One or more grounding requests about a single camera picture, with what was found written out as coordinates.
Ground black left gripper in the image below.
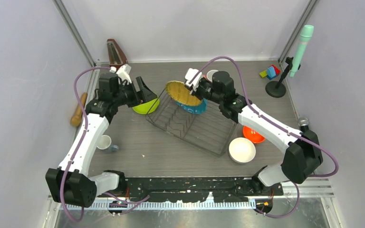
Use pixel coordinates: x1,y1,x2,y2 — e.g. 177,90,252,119
113,76,156,108

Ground blue polka dot plate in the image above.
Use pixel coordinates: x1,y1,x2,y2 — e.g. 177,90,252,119
176,99,208,114

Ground lime green plate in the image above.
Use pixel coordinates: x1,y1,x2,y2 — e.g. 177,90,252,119
132,98,160,115

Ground yellow woven pattern plate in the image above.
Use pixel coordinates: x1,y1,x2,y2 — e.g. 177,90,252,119
165,81,202,106

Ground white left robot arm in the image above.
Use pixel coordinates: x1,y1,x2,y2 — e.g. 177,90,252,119
45,73,157,208

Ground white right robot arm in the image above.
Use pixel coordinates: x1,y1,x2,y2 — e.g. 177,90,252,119
184,68,323,195

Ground pink mug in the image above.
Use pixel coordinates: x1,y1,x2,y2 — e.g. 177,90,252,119
202,70,218,82

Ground brown metronome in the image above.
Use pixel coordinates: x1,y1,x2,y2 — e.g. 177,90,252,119
106,38,128,68

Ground orange bowl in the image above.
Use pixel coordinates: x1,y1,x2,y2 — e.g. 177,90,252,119
242,126,265,144

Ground grey blue mug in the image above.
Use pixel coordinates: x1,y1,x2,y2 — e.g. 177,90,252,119
96,135,119,153

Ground white bowl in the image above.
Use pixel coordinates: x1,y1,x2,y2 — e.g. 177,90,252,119
228,137,256,164

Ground colourful toy blocks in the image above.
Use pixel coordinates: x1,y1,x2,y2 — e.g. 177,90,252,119
259,65,281,80

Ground black microphone stand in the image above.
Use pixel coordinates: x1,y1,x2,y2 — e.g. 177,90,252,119
265,57,293,98

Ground wooden rolling pin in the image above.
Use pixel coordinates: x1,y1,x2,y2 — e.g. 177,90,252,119
70,93,88,127

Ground black handheld microphone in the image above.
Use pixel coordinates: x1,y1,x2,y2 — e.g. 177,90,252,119
298,117,309,132

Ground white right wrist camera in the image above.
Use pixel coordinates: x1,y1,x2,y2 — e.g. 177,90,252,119
184,68,202,92

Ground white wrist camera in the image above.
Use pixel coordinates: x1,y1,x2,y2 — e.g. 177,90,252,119
184,68,202,92
109,64,132,86

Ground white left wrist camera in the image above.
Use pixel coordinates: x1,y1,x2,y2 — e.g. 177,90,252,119
109,64,132,86

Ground black wire dish rack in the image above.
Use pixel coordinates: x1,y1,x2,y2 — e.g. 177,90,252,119
146,89,237,157

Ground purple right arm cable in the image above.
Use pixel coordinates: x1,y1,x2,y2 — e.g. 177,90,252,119
195,56,340,219

